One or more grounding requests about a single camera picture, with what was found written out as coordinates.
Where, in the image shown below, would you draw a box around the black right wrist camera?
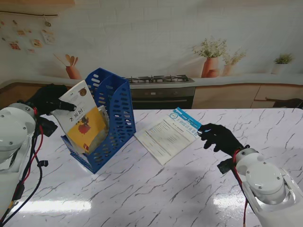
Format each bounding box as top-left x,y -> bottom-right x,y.
217,159 -> 235,175

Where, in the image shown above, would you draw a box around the printed kitchen scene backdrop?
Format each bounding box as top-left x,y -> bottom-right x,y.
0,0 -> 303,112

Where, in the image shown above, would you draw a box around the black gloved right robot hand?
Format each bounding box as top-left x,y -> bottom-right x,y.
198,122 -> 244,158

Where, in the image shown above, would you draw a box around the blue perforated plastic file holder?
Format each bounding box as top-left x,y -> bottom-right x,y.
61,67 -> 137,175

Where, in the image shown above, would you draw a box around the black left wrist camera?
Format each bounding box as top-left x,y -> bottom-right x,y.
40,117 -> 59,137

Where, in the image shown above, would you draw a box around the white workbook with blue header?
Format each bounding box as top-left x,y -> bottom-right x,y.
134,106 -> 203,166

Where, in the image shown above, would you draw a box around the red black arm cables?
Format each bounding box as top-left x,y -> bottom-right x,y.
232,150 -> 249,225
0,107 -> 49,227

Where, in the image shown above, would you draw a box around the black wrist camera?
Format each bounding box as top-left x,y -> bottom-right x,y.
40,117 -> 59,137
217,159 -> 235,175

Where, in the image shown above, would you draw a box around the yellow cover book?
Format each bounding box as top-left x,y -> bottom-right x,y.
52,79 -> 107,154

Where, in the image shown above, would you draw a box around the tan cover book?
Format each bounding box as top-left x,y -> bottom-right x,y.
89,105 -> 110,154

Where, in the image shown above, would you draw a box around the red black left arm cables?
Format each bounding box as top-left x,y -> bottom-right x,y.
0,107 -> 49,227

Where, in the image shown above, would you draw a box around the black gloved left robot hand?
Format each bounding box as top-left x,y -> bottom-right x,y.
25,84 -> 78,116

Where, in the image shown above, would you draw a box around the red black right arm cables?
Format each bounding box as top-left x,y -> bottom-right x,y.
232,150 -> 249,225

